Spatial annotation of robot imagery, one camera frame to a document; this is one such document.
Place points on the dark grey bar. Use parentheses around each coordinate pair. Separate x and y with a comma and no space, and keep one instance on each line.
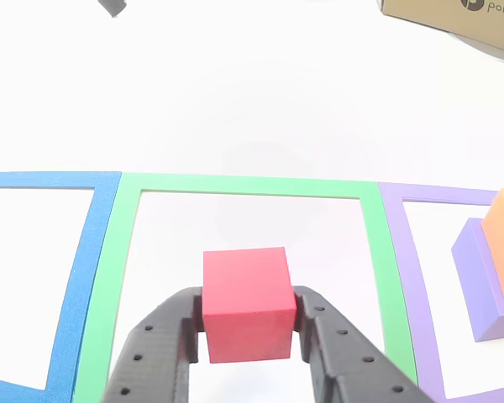
(113,6)

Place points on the purple square frame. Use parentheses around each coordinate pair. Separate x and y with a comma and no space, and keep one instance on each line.
(403,273)

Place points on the blue square frame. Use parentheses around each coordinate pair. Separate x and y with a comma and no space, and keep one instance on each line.
(92,252)

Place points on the purple square block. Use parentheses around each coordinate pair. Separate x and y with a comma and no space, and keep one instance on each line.
(474,285)

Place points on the green square frame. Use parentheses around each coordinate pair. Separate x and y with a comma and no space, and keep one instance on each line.
(256,184)

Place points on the polymaker cardboard box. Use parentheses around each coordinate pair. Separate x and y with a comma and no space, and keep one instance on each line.
(424,12)

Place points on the small red cube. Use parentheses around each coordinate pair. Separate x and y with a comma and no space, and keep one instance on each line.
(248,294)

